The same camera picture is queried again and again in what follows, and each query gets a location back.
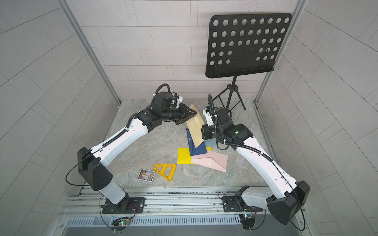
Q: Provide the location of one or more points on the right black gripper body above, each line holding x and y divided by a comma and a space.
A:
214, 131

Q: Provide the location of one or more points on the light teal envelope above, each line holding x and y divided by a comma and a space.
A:
211, 143

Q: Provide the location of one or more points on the pink envelope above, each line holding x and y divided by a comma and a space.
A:
212, 160

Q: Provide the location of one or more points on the yellow triangle ruler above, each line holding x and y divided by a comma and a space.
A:
165, 170

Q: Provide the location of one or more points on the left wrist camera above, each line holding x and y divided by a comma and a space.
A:
167, 101

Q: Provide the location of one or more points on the right circuit board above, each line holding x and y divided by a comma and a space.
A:
247, 221

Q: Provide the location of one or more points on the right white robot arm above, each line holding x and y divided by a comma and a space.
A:
286, 196

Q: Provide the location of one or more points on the aluminium rail frame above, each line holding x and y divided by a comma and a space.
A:
159, 201

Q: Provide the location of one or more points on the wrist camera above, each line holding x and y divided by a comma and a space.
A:
167, 101
211, 113

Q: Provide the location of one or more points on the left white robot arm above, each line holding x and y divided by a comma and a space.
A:
92, 163

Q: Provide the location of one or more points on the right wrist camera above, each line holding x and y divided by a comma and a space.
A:
211, 113

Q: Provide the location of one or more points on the circuit board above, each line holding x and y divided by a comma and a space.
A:
247, 221
123, 221

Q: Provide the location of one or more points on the left circuit board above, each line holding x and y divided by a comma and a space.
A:
123, 221

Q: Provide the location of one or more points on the colourful picture card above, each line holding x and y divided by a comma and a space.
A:
146, 175

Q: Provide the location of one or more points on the black perforated music stand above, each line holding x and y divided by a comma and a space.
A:
244, 44

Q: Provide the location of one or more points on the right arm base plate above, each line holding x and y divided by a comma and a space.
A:
229, 204

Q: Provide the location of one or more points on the kraft tan envelope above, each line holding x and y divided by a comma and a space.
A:
194, 125

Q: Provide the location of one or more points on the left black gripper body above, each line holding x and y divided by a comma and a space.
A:
172, 115

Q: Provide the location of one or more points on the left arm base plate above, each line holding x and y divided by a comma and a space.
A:
130, 205

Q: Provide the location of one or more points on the yellow envelope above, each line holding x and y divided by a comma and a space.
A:
184, 157

